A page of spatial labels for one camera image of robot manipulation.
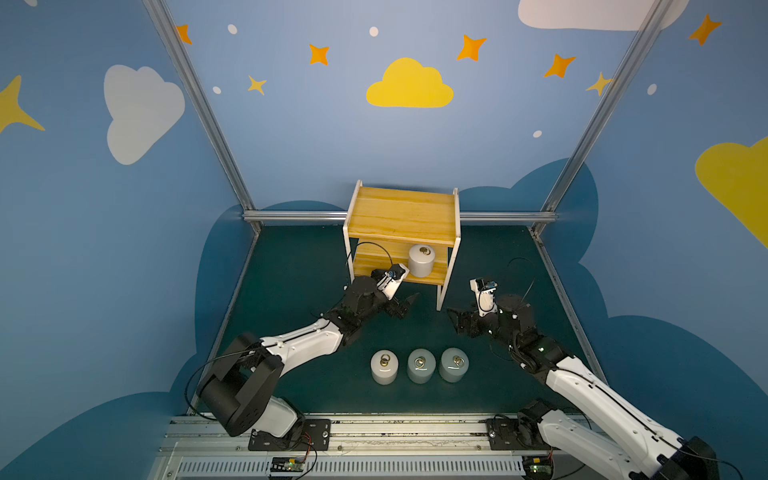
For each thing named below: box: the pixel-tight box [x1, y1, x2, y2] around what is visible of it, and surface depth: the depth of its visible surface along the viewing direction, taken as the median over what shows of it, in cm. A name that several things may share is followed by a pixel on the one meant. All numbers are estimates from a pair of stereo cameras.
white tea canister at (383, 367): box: [370, 350, 399, 385], surface depth 80 cm
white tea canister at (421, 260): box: [408, 244, 435, 278], surface depth 84 cm
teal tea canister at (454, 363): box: [439, 347, 469, 383], surface depth 81 cm
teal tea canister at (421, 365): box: [407, 348, 437, 384], surface depth 81 cm
